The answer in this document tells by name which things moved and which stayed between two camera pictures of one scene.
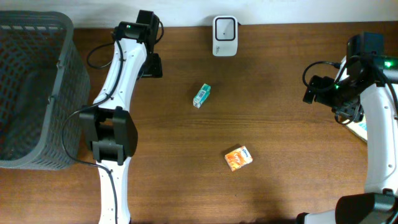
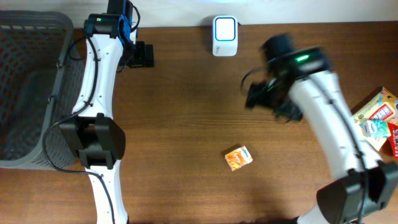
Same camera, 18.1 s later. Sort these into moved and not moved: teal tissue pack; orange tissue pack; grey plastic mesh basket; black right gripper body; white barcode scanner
Moved: teal tissue pack; black right gripper body
Not moved: white barcode scanner; orange tissue pack; grey plastic mesh basket
